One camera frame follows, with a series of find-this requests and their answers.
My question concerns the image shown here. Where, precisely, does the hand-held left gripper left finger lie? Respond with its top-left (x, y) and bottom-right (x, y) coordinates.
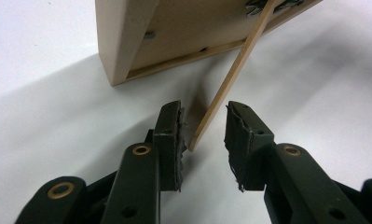
top-left (152, 100), bottom-right (188, 192)

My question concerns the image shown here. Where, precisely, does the wooden picture frame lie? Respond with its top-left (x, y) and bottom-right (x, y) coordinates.
top-left (94, 0), bottom-right (324, 153)

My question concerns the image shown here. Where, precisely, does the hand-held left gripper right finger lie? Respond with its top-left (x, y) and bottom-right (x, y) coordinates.
top-left (224, 100), bottom-right (275, 193)

